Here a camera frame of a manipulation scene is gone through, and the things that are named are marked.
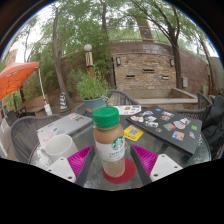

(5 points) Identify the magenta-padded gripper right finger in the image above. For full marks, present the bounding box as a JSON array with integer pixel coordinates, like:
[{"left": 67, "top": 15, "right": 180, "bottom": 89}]
[{"left": 129, "top": 143, "right": 184, "bottom": 187}]

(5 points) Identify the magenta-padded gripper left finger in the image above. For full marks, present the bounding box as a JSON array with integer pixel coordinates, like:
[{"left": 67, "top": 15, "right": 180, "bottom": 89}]
[{"left": 46, "top": 144, "right": 97, "bottom": 187}]

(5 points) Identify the green-capped coffee drink bottle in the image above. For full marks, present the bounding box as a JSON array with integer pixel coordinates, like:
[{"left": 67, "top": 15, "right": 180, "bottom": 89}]
[{"left": 91, "top": 106, "right": 127, "bottom": 179}]

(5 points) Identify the white ceramic mug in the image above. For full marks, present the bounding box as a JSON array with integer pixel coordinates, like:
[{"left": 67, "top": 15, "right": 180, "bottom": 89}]
[{"left": 39, "top": 133, "right": 79, "bottom": 164}]

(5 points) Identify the black laptop with stickers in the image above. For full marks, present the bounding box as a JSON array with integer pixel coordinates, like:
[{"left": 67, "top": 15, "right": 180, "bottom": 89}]
[{"left": 125, "top": 105, "right": 203, "bottom": 155}]

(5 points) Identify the flat round red coaster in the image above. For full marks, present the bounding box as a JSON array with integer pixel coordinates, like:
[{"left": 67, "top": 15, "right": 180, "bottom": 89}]
[{"left": 101, "top": 157, "right": 137, "bottom": 185}]

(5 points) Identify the silver laptop with stickers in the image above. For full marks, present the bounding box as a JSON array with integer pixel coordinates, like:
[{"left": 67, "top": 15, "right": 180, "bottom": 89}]
[{"left": 35, "top": 112, "right": 94, "bottom": 148}]

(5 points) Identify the yellow square card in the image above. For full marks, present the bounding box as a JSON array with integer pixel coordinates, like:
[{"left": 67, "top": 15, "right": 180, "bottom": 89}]
[{"left": 123, "top": 124, "right": 145, "bottom": 142}]

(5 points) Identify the grey metal mesh chair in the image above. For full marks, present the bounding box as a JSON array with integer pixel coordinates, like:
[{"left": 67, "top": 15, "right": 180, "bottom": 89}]
[
  {"left": 9, "top": 114, "right": 63, "bottom": 164},
  {"left": 74, "top": 89, "right": 141, "bottom": 116},
  {"left": 173, "top": 108, "right": 209, "bottom": 124}
]

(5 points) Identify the black jacket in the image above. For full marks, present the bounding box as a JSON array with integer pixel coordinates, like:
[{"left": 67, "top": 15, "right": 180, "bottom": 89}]
[{"left": 200, "top": 94, "right": 224, "bottom": 160}]

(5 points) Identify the blue yellow striped bollard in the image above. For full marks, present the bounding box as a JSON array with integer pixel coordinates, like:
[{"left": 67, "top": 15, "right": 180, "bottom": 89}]
[{"left": 59, "top": 92, "right": 69, "bottom": 110}]

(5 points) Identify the white sticker sheet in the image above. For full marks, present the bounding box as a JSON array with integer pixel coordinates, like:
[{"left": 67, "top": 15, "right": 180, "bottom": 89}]
[{"left": 114, "top": 104, "right": 142, "bottom": 116}]

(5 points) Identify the wooden bench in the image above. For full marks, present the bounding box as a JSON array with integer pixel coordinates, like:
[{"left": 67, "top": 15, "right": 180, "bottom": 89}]
[{"left": 21, "top": 96, "right": 46, "bottom": 114}]

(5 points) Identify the black metal chair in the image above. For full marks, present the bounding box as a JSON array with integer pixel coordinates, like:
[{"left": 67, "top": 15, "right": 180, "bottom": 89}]
[{"left": 196, "top": 92, "right": 213, "bottom": 110}]

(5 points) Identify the green plant in blue pot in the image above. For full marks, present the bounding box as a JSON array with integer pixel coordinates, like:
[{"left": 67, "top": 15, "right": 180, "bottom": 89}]
[{"left": 75, "top": 71, "right": 111, "bottom": 118}]

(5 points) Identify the orange patio umbrella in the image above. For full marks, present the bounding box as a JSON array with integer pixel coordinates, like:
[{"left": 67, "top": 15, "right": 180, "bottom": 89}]
[{"left": 0, "top": 60, "right": 40, "bottom": 101}]

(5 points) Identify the wooden lamp post with globe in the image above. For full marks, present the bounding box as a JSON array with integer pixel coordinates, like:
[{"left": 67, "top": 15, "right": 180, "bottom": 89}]
[{"left": 83, "top": 43, "right": 96, "bottom": 78}]

